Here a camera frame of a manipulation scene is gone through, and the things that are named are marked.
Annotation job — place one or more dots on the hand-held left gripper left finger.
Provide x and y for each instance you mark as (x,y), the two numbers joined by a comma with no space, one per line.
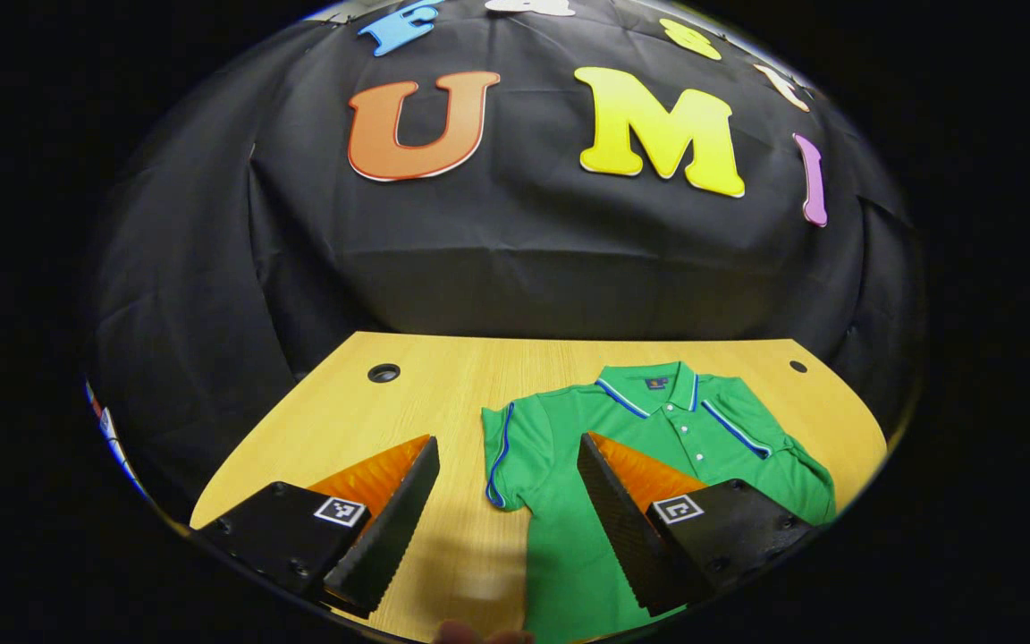
(394,528)

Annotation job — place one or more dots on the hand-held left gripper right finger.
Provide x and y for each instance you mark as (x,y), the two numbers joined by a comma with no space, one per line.
(618,528)

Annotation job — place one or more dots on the green T-shirt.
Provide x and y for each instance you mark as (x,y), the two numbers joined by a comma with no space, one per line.
(560,546)

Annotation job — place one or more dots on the black backdrop cloth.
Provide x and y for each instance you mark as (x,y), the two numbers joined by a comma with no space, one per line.
(515,277)

